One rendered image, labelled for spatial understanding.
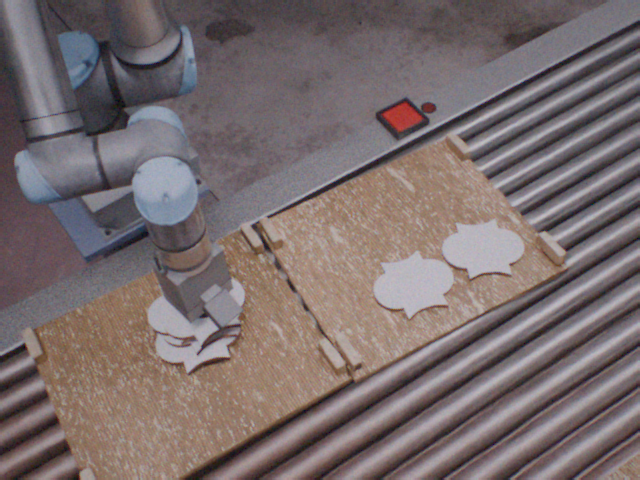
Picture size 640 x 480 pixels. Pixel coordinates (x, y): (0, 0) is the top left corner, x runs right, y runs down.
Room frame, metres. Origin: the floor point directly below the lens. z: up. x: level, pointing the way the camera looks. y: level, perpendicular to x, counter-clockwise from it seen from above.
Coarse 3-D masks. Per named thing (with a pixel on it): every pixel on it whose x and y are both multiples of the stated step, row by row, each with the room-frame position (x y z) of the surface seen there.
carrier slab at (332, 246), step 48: (432, 144) 0.98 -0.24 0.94; (336, 192) 0.89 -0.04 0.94; (384, 192) 0.88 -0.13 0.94; (432, 192) 0.87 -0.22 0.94; (480, 192) 0.86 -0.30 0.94; (288, 240) 0.79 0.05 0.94; (336, 240) 0.78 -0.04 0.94; (384, 240) 0.77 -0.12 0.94; (432, 240) 0.76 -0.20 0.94; (528, 240) 0.74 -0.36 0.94; (336, 288) 0.68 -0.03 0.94; (480, 288) 0.66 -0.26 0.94; (528, 288) 0.65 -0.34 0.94; (384, 336) 0.58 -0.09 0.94; (432, 336) 0.58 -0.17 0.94
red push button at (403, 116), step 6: (396, 108) 1.09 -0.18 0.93; (402, 108) 1.09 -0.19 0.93; (408, 108) 1.09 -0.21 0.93; (384, 114) 1.08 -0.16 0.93; (390, 114) 1.08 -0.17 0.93; (396, 114) 1.08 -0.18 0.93; (402, 114) 1.08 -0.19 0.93; (408, 114) 1.08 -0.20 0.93; (414, 114) 1.07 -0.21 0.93; (390, 120) 1.06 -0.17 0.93; (396, 120) 1.06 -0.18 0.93; (402, 120) 1.06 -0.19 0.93; (408, 120) 1.06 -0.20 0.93; (414, 120) 1.06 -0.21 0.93; (420, 120) 1.06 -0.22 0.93; (396, 126) 1.05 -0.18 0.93; (402, 126) 1.04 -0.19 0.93; (408, 126) 1.04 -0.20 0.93
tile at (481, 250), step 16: (496, 224) 0.78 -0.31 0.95; (448, 240) 0.75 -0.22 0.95; (464, 240) 0.75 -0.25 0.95; (480, 240) 0.75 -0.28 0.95; (496, 240) 0.74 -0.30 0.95; (512, 240) 0.74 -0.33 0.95; (448, 256) 0.72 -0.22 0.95; (464, 256) 0.72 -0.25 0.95; (480, 256) 0.71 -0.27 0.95; (496, 256) 0.71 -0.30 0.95; (512, 256) 0.71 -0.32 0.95; (480, 272) 0.68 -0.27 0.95; (496, 272) 0.68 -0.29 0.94
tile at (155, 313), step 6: (162, 294) 0.67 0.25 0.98; (156, 300) 0.66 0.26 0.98; (162, 300) 0.66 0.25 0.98; (150, 306) 0.65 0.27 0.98; (156, 306) 0.65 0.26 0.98; (162, 306) 0.65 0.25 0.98; (150, 312) 0.64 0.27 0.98; (156, 312) 0.64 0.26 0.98; (162, 312) 0.64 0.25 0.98; (150, 318) 0.63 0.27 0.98; (156, 318) 0.63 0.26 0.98; (150, 324) 0.62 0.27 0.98; (156, 324) 0.62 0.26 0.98; (162, 324) 0.61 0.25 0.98; (156, 330) 0.61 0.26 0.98; (162, 330) 0.60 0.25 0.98
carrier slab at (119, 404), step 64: (256, 256) 0.76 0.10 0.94; (64, 320) 0.67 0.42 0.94; (128, 320) 0.66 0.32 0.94; (256, 320) 0.63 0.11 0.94; (64, 384) 0.55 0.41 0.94; (128, 384) 0.54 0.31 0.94; (192, 384) 0.53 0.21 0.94; (256, 384) 0.52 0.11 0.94; (320, 384) 0.51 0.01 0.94; (128, 448) 0.44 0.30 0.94; (192, 448) 0.43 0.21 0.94
